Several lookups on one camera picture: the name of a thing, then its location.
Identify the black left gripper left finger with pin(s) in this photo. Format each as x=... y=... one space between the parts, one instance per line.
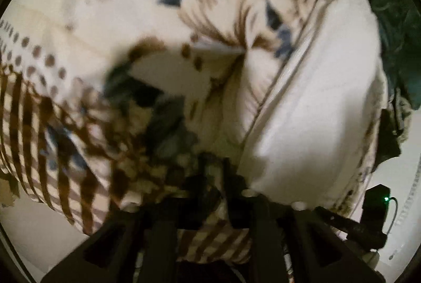
x=185 y=201

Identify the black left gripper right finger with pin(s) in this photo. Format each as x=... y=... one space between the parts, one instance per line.
x=246 y=208

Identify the white knit sweater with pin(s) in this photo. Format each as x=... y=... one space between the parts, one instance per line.
x=305 y=128

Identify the pile of dark clothes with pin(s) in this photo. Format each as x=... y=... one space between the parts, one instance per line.
x=394 y=128

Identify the floral bed blanket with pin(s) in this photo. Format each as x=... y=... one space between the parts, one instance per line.
x=98 y=96

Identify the dark green plush blanket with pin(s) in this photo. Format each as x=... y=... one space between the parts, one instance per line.
x=399 y=28

